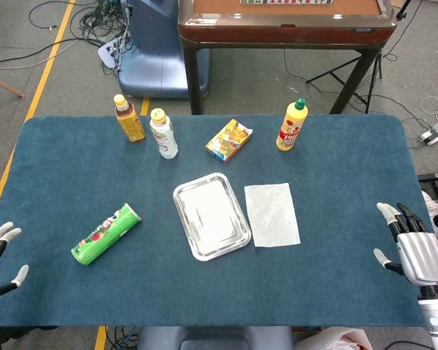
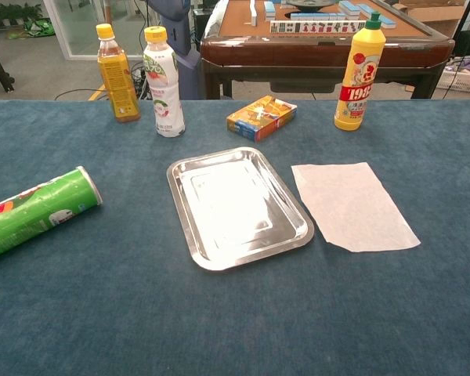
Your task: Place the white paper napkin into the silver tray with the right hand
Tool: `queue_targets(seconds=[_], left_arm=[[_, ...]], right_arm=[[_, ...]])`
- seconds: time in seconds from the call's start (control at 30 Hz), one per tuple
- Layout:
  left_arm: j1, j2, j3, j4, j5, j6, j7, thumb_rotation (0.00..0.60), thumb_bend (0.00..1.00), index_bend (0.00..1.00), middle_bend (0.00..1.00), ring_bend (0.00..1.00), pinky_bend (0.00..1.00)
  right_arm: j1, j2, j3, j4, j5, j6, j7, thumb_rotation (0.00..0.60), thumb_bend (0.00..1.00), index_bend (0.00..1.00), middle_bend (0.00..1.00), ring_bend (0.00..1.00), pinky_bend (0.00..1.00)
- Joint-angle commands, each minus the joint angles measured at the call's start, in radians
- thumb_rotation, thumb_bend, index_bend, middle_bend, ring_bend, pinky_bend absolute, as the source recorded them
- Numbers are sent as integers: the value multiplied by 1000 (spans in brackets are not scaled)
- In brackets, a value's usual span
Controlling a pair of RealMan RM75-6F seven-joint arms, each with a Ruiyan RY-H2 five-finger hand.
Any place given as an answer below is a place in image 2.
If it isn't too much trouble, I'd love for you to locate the blue-backed mahjong tile row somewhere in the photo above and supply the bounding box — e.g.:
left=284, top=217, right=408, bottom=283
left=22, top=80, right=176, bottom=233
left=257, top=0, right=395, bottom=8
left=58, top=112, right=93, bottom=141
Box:
left=290, top=12, right=348, bottom=22

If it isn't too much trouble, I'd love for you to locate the brown mahjong table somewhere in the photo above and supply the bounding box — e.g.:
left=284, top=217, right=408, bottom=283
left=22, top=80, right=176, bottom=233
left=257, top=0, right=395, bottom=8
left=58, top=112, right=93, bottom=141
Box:
left=199, top=0, right=455, bottom=100

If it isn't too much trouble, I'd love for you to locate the white drink bottle yellow cap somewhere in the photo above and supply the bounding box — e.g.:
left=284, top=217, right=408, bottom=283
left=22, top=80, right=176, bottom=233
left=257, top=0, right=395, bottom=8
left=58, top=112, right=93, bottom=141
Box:
left=142, top=26, right=186, bottom=138

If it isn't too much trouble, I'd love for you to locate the amber tea bottle yellow cap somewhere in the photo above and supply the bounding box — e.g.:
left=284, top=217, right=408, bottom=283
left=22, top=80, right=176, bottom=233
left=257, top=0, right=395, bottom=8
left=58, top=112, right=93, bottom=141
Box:
left=95, top=23, right=142, bottom=124

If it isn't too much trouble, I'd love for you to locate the white plastic basket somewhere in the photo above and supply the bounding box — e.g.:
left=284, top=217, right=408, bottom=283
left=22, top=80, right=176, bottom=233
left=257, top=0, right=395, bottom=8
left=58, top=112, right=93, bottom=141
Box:
left=436, top=58, right=470, bottom=95

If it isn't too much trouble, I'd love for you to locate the face-up mahjong tile row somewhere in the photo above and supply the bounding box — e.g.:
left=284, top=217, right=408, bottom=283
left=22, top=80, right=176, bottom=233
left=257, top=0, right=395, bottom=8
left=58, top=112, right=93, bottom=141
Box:
left=269, top=20, right=367, bottom=34

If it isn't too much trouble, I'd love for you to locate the blue felt table cover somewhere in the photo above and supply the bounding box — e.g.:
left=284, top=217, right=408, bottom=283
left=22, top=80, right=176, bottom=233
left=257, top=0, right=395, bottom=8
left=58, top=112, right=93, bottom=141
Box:
left=0, top=99, right=470, bottom=376

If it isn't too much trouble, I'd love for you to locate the blue machine base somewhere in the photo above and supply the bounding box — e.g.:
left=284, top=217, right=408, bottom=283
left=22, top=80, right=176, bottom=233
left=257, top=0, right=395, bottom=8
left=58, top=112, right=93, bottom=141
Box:
left=146, top=0, right=203, bottom=101

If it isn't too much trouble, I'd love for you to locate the orange blue carton box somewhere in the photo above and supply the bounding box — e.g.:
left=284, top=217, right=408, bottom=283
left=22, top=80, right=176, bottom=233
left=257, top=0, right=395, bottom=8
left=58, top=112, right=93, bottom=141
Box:
left=226, top=95, right=298, bottom=143

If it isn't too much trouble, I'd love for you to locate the silver metal tray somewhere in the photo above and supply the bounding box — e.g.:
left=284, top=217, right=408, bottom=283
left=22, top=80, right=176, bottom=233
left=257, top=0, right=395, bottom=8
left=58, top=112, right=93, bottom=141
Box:
left=166, top=146, right=316, bottom=272

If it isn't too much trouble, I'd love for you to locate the yellow detergent bottle green cap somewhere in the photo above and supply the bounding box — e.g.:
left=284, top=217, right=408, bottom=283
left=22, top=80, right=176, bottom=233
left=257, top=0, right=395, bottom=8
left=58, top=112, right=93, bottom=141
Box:
left=334, top=11, right=387, bottom=132

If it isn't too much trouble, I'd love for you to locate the white paper sheet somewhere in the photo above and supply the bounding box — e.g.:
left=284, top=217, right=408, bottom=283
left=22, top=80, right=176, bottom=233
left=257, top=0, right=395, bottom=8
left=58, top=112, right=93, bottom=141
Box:
left=291, top=161, right=421, bottom=254

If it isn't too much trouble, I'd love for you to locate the green bag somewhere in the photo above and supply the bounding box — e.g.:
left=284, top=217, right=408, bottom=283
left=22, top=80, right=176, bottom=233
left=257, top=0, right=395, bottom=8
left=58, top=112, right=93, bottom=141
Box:
left=23, top=17, right=56, bottom=38

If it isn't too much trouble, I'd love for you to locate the green chips can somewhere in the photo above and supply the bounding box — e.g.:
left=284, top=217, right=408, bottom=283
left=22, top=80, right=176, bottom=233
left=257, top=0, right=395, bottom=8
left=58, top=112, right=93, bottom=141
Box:
left=0, top=165, right=103, bottom=262

